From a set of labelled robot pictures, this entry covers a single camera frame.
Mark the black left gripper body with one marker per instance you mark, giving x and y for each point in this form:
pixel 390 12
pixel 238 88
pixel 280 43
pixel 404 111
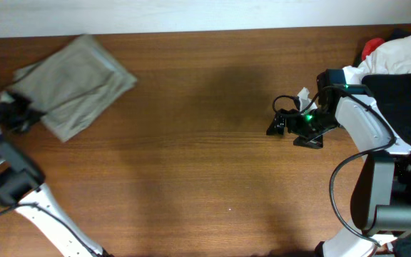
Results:
pixel 16 116

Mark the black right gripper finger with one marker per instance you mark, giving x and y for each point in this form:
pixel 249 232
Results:
pixel 277 126
pixel 313 143

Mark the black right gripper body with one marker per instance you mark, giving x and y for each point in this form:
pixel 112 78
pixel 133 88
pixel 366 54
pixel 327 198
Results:
pixel 295 126

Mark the khaki green shorts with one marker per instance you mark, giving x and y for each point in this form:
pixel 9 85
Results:
pixel 73 86

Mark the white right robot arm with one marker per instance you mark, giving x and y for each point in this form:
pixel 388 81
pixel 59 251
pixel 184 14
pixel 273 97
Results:
pixel 380 205

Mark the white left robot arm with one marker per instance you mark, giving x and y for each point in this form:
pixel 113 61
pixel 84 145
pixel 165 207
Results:
pixel 23 189

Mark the red garment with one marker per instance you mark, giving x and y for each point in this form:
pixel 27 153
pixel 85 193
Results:
pixel 370 46

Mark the white crumpled garment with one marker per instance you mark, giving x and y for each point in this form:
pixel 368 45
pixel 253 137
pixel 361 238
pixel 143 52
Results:
pixel 391 58

